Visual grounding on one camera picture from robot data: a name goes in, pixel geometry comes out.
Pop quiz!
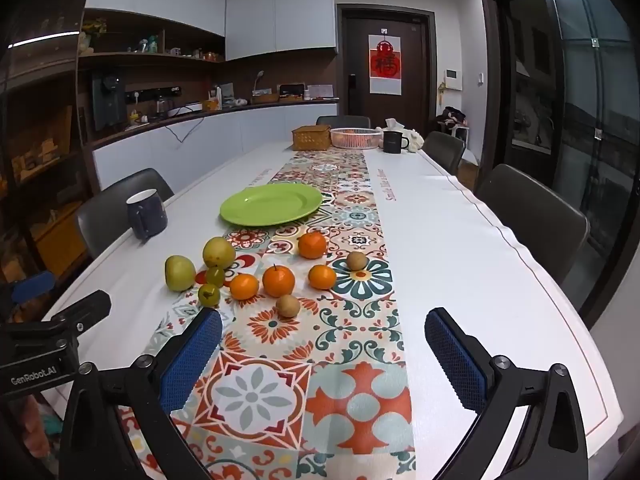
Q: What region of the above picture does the dark blue mug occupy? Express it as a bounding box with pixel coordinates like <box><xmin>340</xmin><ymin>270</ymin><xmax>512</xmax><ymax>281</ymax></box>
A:
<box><xmin>126</xmin><ymin>189</ymin><xmax>169</xmax><ymax>241</ymax></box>

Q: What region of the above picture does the black mug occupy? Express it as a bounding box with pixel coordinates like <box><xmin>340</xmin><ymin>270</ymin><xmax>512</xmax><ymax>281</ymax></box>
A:
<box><xmin>382</xmin><ymin>131</ymin><xmax>411</xmax><ymax>154</ymax></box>

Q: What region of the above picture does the green plate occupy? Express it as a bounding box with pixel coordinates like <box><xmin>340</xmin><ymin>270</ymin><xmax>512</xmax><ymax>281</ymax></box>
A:
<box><xmin>220</xmin><ymin>182</ymin><xmax>324</xmax><ymax>227</ymax></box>

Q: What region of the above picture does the yellow pear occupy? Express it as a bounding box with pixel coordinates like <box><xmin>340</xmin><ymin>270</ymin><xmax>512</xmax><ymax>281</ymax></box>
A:
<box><xmin>202</xmin><ymin>236</ymin><xmax>237</xmax><ymax>268</ymax></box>

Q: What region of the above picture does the black water dispenser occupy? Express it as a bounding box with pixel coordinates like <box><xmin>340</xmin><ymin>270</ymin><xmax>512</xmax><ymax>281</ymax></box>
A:
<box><xmin>91</xmin><ymin>70</ymin><xmax>126</xmax><ymax>132</ymax></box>

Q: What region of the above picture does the white wall cabinet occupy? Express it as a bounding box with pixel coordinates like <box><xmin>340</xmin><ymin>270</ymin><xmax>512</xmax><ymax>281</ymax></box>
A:
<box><xmin>85</xmin><ymin>0</ymin><xmax>336</xmax><ymax>62</ymax></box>

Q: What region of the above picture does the wooden wall shelf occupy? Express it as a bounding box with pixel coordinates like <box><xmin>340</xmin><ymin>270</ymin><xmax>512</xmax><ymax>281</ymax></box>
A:
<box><xmin>80</xmin><ymin>8</ymin><xmax>227</xmax><ymax>68</ymax></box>

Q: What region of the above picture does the glass sliding door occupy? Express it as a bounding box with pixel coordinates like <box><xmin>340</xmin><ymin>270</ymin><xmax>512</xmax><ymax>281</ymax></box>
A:
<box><xmin>480</xmin><ymin>0</ymin><xmax>640</xmax><ymax>331</ymax></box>

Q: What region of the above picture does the dark grey chair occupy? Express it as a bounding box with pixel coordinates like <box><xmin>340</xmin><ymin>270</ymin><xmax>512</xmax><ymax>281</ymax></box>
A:
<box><xmin>475</xmin><ymin>164</ymin><xmax>591</xmax><ymax>286</ymax></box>
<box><xmin>316</xmin><ymin>115</ymin><xmax>372</xmax><ymax>130</ymax></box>
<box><xmin>76</xmin><ymin>168</ymin><xmax>175</xmax><ymax>261</ymax></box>
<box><xmin>422</xmin><ymin>131</ymin><xmax>467</xmax><ymax>176</ymax></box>

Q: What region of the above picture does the pink plastic basket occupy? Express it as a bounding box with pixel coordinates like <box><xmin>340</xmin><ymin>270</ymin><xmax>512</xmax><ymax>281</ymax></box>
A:
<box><xmin>330</xmin><ymin>127</ymin><xmax>382</xmax><ymax>151</ymax></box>

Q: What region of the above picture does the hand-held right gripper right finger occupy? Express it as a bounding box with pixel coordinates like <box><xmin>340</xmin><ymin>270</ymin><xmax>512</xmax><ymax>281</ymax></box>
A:
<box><xmin>424</xmin><ymin>307</ymin><xmax>589</xmax><ymax>480</ymax></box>

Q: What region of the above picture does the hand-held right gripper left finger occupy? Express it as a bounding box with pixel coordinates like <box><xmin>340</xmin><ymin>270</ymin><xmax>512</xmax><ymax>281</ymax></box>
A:
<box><xmin>57</xmin><ymin>307</ymin><xmax>224</xmax><ymax>480</ymax></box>

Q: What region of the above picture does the dark brown door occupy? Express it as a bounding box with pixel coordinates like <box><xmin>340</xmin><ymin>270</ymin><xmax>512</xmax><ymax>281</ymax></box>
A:
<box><xmin>337</xmin><ymin>5</ymin><xmax>437</xmax><ymax>133</ymax></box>

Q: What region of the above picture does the woven wicker basket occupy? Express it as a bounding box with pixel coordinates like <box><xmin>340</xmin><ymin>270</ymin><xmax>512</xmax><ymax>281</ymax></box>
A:
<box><xmin>292</xmin><ymin>125</ymin><xmax>332</xmax><ymax>152</ymax></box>

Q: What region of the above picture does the stool with clothes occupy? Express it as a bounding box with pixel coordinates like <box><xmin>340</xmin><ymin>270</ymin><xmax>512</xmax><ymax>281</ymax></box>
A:
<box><xmin>436</xmin><ymin>106</ymin><xmax>471</xmax><ymax>143</ymax></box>

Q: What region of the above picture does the large orange with stem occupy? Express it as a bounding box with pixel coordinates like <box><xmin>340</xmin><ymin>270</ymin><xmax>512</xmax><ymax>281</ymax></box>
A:
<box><xmin>262</xmin><ymin>264</ymin><xmax>296</xmax><ymax>298</ymax></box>

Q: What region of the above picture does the patterned table runner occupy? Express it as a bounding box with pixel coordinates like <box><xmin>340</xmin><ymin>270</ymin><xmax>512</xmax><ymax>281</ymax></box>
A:
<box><xmin>115</xmin><ymin>149</ymin><xmax>418</xmax><ymax>480</ymax></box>

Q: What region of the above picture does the green apple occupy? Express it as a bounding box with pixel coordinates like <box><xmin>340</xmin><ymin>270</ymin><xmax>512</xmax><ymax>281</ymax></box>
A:
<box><xmin>165</xmin><ymin>255</ymin><xmax>197</xmax><ymax>292</ymax></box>

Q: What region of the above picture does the white counter cabinet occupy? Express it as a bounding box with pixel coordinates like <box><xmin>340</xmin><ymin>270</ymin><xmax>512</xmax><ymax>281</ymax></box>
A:
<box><xmin>91</xmin><ymin>102</ymin><xmax>342</xmax><ymax>197</ymax></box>

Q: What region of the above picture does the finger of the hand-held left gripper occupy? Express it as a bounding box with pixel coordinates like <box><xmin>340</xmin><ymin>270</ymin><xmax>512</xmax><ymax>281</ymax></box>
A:
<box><xmin>11</xmin><ymin>271</ymin><xmax>57</xmax><ymax>307</ymax></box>
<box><xmin>47</xmin><ymin>290</ymin><xmax>112</xmax><ymax>335</ymax></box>

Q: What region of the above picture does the red wall calendar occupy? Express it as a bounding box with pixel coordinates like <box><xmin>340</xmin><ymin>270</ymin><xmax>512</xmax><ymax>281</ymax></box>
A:
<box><xmin>369</xmin><ymin>35</ymin><xmax>403</xmax><ymax>95</ymax></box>

